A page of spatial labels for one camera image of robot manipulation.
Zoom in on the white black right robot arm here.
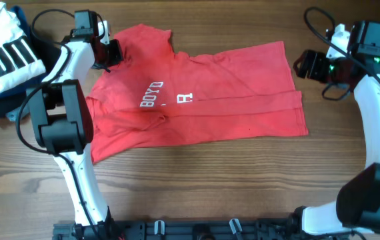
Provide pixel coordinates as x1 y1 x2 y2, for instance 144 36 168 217
293 21 380 238

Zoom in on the grey folded shirt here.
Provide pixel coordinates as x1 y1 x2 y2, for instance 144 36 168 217
5 106 29 122

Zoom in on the white black printed folded shirt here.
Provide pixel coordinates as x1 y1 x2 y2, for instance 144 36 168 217
0 1 47 94

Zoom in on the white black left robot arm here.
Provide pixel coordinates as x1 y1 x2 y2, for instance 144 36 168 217
23 10 123 239

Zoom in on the red soccer t-shirt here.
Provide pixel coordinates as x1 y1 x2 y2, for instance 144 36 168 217
86 24 308 163

